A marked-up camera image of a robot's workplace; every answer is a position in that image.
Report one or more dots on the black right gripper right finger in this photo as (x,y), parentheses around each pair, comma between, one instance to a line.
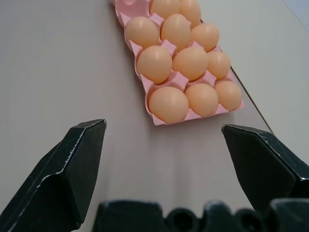
(263,166)

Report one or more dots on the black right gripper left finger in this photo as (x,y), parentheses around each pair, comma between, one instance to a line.
(58,174)

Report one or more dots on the tan egg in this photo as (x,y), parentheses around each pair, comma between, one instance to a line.
(228,95)
(154,64)
(205,36)
(142,32)
(191,63)
(201,99)
(219,65)
(192,12)
(165,7)
(175,31)
(168,104)

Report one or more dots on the pink egg tray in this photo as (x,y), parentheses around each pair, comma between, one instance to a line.
(178,81)

